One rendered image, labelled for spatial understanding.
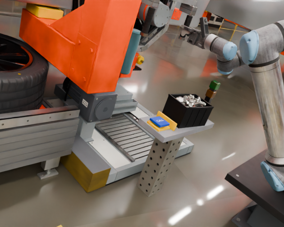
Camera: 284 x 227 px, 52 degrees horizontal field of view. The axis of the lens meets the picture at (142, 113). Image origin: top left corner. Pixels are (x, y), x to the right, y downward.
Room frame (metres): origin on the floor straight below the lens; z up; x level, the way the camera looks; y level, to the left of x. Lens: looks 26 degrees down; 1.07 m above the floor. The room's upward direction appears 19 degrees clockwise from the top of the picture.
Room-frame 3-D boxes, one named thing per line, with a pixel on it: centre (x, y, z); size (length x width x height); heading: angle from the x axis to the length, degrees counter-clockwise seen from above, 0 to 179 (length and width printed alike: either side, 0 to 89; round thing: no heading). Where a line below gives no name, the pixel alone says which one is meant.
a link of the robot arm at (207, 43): (1.73, -0.24, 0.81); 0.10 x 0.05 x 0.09; 143
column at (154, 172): (1.33, -0.17, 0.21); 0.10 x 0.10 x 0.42; 53
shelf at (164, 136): (1.35, -0.19, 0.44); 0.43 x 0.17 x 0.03; 143
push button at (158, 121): (1.22, -0.09, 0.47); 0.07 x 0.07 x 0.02; 53
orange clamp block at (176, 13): (2.11, 0.03, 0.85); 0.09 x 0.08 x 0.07; 143
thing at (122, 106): (1.95, 0.35, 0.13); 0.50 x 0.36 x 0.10; 143
